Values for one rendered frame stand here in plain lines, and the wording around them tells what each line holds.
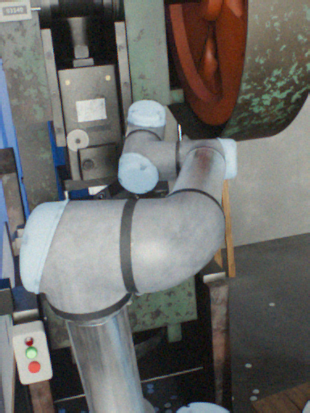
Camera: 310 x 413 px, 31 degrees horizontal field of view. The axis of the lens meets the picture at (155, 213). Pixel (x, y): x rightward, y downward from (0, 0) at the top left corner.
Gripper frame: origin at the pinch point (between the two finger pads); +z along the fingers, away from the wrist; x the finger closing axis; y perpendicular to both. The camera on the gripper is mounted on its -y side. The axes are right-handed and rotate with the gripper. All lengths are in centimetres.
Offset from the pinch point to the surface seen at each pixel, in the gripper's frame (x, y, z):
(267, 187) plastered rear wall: 104, 107, 102
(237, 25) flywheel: 26, 33, -37
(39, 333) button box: -14.0, -25.8, 12.5
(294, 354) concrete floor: 1, 66, 88
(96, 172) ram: 18.8, -4.5, -4.2
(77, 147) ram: 23.4, -8.3, -9.4
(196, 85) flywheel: 45, 32, -9
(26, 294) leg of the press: 1.6, -27.2, 17.6
